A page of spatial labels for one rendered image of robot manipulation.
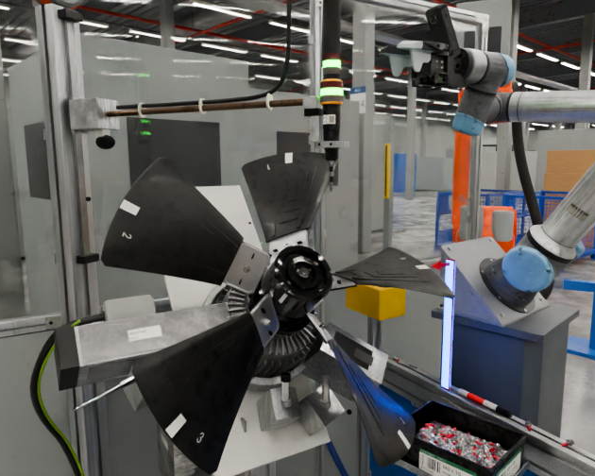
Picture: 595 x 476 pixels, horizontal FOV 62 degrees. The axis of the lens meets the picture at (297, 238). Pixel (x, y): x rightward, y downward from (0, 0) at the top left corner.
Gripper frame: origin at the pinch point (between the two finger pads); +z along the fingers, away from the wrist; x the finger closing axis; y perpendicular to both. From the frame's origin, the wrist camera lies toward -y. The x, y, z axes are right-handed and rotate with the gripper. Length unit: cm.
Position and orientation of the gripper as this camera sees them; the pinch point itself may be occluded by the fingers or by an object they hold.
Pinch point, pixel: (393, 45)
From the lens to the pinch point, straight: 110.6
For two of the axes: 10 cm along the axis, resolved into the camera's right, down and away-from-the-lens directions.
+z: -8.6, 0.8, -5.0
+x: -5.1, -1.3, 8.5
